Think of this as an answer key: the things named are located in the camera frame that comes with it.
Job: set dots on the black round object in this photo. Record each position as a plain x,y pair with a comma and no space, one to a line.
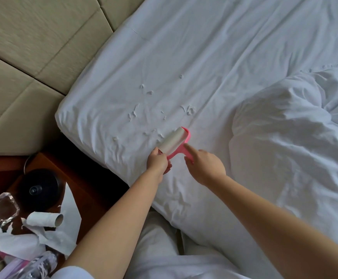
40,188

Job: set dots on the clear glass ashtray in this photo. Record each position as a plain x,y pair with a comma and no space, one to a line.
1,209

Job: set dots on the person's left hand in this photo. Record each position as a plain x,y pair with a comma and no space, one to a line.
157,165

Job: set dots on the scattered white lint bits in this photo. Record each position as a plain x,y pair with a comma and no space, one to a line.
133,112

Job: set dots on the person's right forearm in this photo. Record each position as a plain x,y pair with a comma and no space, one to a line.
285,229

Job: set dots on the white paper roll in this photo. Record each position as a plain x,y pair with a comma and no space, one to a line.
44,219

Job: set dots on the white papers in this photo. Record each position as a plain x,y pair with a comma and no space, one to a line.
69,220

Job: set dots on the beige padded headboard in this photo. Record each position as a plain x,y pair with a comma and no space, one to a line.
29,66

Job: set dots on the dark wooden nightstand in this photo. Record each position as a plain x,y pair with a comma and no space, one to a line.
87,183

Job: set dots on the person's left forearm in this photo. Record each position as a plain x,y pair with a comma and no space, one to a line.
111,229

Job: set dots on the person's white shirt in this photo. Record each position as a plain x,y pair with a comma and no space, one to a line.
73,273

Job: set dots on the pink lint roller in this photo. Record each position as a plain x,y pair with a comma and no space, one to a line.
173,140

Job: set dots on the white duvet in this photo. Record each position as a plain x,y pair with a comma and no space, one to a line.
297,148

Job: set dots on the person's right hand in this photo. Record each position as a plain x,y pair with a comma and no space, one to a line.
206,168

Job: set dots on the white bed sheet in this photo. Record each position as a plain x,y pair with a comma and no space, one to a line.
215,55

